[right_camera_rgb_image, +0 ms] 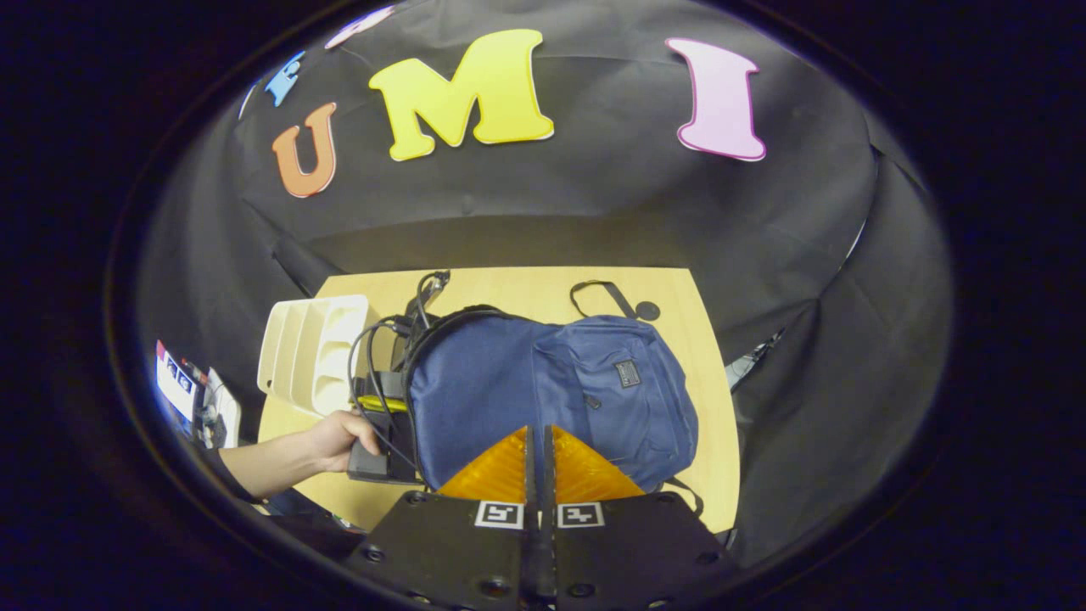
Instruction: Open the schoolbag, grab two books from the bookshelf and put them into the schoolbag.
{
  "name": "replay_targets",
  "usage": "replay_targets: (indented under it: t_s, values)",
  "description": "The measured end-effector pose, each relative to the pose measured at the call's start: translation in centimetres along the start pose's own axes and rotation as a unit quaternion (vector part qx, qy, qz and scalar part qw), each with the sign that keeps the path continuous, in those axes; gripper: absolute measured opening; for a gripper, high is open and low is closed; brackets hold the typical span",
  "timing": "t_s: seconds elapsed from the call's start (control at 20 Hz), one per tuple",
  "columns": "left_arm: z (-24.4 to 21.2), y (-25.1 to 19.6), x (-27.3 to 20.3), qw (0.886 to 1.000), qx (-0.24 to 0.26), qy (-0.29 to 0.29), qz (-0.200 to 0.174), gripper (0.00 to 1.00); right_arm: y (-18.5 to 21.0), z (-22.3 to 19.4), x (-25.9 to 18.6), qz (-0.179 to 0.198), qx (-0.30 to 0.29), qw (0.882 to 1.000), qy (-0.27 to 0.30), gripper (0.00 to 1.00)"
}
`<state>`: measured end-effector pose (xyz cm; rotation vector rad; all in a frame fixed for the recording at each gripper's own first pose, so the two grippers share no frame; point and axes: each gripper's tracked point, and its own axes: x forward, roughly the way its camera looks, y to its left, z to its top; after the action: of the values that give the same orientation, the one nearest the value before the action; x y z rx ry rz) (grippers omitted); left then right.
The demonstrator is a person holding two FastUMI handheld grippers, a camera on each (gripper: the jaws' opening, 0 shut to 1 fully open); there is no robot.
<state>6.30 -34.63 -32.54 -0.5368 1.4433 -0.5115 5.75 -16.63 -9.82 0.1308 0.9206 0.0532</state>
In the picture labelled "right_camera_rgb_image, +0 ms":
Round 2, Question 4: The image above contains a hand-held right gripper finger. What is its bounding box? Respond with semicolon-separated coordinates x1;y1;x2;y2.
344;426;541;611
540;424;747;611

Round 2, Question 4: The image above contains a white bookshelf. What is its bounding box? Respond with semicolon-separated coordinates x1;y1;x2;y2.
257;294;371;418

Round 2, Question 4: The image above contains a blue schoolbag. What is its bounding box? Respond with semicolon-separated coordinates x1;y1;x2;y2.
399;280;705;519

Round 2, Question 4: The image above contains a black backdrop cloth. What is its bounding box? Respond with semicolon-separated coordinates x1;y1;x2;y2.
136;0;953;569

